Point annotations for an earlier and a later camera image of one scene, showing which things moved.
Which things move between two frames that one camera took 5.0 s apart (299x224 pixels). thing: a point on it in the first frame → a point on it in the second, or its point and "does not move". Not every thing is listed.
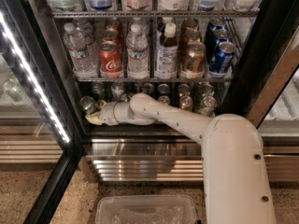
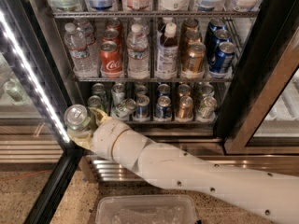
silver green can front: [207, 106] does not move
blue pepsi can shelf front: [222, 60] does not move
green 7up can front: [87, 104] → [79, 118]
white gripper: [107, 113] → [103, 138]
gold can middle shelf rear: [191, 24] does not move
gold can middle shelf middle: [192, 36] does not move
